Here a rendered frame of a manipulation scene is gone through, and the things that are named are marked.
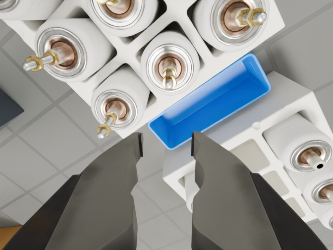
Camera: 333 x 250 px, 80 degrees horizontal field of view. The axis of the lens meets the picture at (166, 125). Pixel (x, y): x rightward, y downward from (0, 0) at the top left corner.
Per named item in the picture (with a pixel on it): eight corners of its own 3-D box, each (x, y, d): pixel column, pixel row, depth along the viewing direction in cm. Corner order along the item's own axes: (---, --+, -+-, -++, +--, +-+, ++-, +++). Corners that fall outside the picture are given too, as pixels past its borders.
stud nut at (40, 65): (27, 54, 25) (23, 56, 24) (40, 54, 24) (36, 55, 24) (32, 71, 25) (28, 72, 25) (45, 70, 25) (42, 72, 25)
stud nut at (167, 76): (169, 70, 25) (169, 72, 24) (179, 79, 26) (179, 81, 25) (159, 82, 26) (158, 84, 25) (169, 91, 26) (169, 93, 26)
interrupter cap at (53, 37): (31, 27, 30) (28, 28, 29) (82, 25, 29) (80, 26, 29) (47, 78, 33) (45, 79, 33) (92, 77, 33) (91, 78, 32)
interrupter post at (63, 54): (53, 45, 31) (41, 48, 28) (69, 45, 31) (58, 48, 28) (58, 61, 32) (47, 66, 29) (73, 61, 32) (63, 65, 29)
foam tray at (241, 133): (223, 205, 82) (235, 249, 66) (164, 141, 68) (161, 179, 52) (320, 158, 70) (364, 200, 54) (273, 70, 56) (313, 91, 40)
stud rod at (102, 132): (112, 116, 34) (97, 140, 28) (110, 110, 34) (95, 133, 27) (117, 115, 34) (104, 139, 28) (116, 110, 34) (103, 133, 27)
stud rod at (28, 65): (54, 52, 30) (20, 62, 23) (60, 51, 29) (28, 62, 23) (56, 59, 30) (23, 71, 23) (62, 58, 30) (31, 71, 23)
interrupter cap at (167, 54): (158, 33, 30) (158, 33, 29) (202, 57, 31) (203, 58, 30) (138, 78, 33) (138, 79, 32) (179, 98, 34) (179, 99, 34)
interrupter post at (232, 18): (228, 28, 29) (234, 29, 26) (227, 9, 28) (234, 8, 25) (245, 25, 29) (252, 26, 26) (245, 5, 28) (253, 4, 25)
